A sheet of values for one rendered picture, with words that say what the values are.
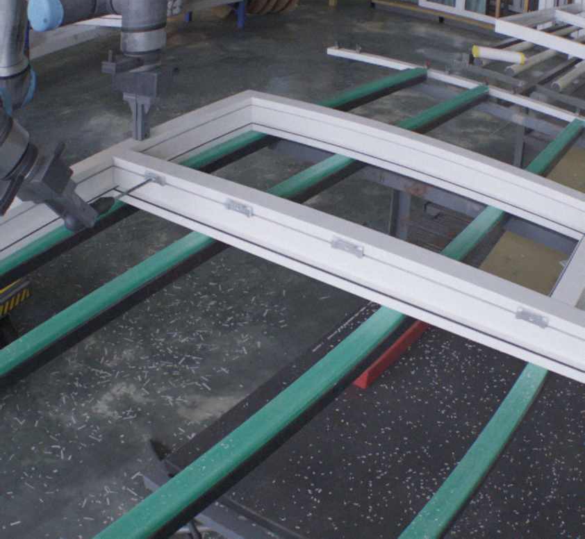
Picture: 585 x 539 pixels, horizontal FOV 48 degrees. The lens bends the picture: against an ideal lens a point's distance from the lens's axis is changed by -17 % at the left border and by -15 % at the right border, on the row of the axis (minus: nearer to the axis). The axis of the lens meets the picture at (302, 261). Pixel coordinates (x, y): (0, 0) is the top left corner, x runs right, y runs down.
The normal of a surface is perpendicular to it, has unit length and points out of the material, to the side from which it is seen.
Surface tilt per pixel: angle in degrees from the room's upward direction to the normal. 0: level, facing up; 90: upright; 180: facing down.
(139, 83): 90
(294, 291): 0
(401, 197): 90
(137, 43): 90
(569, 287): 0
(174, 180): 90
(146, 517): 0
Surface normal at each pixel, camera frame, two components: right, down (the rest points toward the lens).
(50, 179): 0.80, 0.04
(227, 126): 0.82, 0.32
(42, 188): -0.33, 0.87
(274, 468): 0.04, -0.86
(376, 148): -0.57, 0.39
